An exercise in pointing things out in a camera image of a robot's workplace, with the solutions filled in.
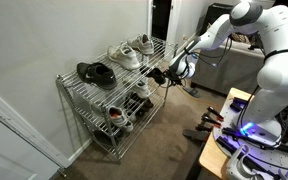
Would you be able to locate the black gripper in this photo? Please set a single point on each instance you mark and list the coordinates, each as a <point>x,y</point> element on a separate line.
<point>175,76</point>

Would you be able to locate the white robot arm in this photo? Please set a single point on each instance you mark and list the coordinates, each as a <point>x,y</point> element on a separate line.
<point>277,73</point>

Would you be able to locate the white grey sneaker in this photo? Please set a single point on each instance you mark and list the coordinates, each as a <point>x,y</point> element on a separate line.
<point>142,89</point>

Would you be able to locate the grey sneaker red lining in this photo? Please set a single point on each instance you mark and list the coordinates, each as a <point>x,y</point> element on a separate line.
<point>119,118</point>

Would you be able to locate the black sneaker white logo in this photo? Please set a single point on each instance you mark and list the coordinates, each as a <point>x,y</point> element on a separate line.
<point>97,75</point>

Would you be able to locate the black shoe brown sole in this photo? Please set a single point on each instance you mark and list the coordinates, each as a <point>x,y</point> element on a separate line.
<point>138,104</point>

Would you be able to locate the grey couch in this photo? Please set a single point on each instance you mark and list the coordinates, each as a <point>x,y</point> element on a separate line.
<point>224,73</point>

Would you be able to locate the dark flat floor slipper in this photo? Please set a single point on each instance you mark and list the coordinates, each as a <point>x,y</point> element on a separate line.
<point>195,135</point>

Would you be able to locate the black speaker cabinet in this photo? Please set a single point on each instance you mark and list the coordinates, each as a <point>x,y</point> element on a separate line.
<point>214,15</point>

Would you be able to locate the striped patterned pillow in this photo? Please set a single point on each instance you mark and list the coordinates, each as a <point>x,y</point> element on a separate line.
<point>240,37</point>

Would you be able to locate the dark shoe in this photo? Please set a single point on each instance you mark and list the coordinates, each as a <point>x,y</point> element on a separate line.
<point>105,136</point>

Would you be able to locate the black mounting bar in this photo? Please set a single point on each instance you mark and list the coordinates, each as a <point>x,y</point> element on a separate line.
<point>237,133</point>
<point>227,145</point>

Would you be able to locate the light wooden table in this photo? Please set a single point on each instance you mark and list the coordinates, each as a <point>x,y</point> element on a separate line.
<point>212,158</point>

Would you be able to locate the white VR controller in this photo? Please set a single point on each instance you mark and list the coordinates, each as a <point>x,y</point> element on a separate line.
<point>234,166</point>

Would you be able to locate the white door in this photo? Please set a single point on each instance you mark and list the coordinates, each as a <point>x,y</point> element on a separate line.
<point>4,150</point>

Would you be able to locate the white door frame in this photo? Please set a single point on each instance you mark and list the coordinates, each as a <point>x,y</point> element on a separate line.
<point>174,20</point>

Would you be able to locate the black bracket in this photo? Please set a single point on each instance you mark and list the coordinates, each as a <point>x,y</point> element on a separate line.
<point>238,104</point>

